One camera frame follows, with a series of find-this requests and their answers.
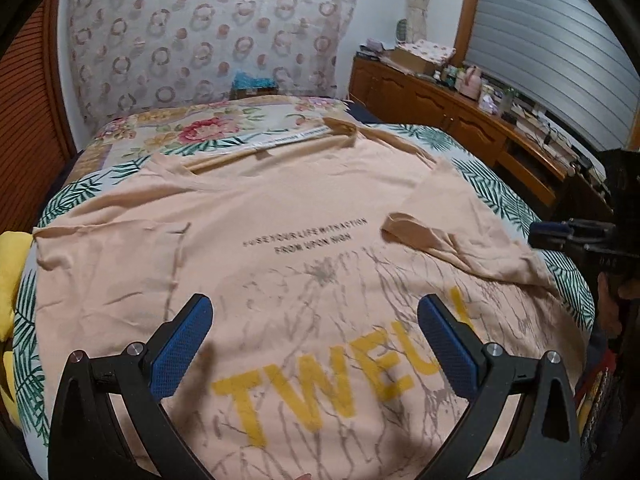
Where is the floral cloth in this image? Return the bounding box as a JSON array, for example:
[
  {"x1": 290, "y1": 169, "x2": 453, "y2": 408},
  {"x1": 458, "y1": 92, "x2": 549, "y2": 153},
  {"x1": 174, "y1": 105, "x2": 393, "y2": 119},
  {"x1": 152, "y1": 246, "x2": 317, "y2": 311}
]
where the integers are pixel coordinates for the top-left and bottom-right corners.
[{"x1": 397, "y1": 39, "x2": 457, "y2": 63}]

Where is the peach printed t-shirt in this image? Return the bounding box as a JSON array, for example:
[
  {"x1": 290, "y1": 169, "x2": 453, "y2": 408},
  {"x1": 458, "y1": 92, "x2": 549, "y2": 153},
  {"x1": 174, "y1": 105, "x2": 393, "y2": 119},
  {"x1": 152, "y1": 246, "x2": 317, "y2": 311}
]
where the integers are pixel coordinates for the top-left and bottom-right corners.
[{"x1": 32, "y1": 116, "x2": 591, "y2": 480}]

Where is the leaf print bed sheet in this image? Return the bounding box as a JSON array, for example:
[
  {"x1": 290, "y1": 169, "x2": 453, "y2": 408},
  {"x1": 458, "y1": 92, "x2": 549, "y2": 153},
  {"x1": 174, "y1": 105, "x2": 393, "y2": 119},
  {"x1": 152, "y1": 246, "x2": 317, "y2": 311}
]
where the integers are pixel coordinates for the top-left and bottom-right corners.
[{"x1": 10, "y1": 122, "x2": 596, "y2": 480}]

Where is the grey window blind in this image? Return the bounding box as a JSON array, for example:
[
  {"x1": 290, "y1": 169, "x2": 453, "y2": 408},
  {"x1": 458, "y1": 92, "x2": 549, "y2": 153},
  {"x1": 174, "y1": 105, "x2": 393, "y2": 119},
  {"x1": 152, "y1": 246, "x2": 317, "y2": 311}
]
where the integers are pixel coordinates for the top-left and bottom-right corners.
[{"x1": 467, "y1": 0, "x2": 640, "y2": 148}]

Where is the cream lace curtain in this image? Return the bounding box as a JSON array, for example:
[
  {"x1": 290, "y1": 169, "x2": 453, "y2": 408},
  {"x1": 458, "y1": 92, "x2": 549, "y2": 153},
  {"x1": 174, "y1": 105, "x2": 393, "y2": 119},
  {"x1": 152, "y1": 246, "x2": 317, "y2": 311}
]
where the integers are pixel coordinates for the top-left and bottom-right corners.
[{"x1": 402, "y1": 0, "x2": 433, "y2": 43}]

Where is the yellow cloth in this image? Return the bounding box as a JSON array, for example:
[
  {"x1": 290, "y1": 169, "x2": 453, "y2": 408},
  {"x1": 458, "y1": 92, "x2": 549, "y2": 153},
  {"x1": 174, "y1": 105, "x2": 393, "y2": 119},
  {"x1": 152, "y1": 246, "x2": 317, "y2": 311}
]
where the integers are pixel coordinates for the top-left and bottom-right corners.
[{"x1": 0, "y1": 230, "x2": 37, "y2": 416}]

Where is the cardboard box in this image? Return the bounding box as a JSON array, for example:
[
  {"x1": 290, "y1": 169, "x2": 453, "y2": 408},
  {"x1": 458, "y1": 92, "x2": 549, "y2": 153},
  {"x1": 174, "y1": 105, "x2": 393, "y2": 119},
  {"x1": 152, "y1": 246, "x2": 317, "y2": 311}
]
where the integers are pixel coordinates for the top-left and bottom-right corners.
[{"x1": 382, "y1": 47, "x2": 438, "y2": 77}]

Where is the wooden window frame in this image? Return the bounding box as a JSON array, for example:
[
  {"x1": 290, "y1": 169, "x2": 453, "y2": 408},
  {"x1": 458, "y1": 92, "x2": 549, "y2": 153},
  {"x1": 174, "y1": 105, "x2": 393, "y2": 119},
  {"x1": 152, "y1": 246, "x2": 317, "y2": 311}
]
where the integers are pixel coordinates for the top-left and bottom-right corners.
[{"x1": 452, "y1": 0, "x2": 485, "y2": 68}]

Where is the wooden sideboard cabinet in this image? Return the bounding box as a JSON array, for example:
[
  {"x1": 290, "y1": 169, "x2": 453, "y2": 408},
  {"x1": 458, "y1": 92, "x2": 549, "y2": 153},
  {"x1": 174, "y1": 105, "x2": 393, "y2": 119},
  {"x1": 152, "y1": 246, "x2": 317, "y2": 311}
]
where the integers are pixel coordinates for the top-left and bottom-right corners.
[{"x1": 348, "y1": 54, "x2": 616, "y2": 221}]

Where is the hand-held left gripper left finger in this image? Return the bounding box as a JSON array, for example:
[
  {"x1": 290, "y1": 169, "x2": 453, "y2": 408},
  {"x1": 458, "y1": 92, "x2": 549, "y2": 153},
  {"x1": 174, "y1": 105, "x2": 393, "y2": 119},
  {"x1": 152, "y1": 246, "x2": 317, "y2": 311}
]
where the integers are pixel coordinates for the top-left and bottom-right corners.
[{"x1": 47, "y1": 292, "x2": 216, "y2": 480}]

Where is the pile of mixed clothes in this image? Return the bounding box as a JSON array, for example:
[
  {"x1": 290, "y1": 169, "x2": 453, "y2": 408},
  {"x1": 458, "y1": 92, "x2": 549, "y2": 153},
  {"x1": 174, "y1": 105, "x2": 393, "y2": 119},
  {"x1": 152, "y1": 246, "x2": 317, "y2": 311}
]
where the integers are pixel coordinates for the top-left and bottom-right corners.
[{"x1": 572, "y1": 330, "x2": 621, "y2": 466}]

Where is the floral blanket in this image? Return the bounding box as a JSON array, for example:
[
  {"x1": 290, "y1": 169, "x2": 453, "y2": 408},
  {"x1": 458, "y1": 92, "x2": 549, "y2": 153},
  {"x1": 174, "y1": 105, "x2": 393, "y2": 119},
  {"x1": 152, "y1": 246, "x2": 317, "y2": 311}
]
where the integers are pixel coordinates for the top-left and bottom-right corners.
[{"x1": 75, "y1": 95, "x2": 381, "y2": 171}]

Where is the person's right hand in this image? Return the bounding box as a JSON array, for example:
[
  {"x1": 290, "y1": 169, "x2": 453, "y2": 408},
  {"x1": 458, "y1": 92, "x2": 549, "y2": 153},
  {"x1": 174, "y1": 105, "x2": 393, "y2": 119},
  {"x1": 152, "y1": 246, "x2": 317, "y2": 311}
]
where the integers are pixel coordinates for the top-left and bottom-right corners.
[{"x1": 596, "y1": 266, "x2": 640, "y2": 335}]

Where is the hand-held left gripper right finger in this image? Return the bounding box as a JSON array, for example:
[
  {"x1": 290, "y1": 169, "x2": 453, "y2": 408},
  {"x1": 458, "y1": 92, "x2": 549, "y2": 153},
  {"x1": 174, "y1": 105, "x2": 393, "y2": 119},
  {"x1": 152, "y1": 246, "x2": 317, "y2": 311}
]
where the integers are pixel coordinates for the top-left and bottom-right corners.
[{"x1": 418, "y1": 294, "x2": 583, "y2": 480}]

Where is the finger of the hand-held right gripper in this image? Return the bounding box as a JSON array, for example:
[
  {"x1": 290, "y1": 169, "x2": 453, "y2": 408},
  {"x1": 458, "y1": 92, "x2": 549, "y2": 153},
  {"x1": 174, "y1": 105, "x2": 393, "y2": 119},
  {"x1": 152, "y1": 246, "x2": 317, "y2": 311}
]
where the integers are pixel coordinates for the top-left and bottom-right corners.
[{"x1": 529, "y1": 217, "x2": 616, "y2": 254}]

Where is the circle pattern curtain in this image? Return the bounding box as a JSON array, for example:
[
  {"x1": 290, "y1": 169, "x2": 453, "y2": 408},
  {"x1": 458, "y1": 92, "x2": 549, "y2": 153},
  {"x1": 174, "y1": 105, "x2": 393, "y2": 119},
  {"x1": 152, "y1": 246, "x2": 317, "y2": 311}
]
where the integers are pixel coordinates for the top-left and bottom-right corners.
[{"x1": 57, "y1": 0, "x2": 361, "y2": 136}]

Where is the pink kettle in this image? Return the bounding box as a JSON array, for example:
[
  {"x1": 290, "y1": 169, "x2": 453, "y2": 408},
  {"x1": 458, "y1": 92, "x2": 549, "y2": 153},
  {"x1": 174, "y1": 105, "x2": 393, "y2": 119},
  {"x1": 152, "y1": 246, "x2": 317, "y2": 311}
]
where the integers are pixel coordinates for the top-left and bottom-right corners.
[{"x1": 460, "y1": 66, "x2": 483, "y2": 98}]

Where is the teal fuzzy item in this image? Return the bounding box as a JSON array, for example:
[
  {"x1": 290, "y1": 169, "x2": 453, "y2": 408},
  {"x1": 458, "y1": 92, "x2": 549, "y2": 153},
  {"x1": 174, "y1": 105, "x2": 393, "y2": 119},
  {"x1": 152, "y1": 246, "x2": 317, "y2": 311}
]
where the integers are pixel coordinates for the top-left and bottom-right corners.
[{"x1": 232, "y1": 71, "x2": 278, "y2": 100}]

